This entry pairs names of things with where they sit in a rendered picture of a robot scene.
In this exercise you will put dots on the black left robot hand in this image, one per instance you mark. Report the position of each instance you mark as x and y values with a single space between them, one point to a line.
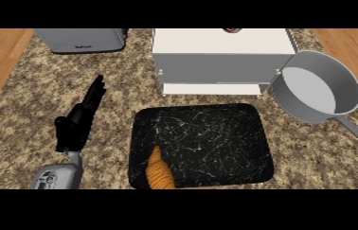
78 117

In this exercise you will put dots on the black marble tray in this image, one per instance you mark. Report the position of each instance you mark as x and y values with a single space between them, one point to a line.
201 145

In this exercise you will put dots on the white tiered shelf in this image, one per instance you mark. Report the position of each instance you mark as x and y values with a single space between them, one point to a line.
222 61

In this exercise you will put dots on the red can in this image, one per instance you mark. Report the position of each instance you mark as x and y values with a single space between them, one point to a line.
231 30

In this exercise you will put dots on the grey toaster appliance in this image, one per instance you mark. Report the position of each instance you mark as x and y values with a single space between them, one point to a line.
80 40

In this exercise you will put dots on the orange ridged croissant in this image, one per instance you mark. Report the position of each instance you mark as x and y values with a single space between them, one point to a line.
158 173

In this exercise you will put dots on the grey saucepan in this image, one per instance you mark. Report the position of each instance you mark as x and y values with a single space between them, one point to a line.
311 86

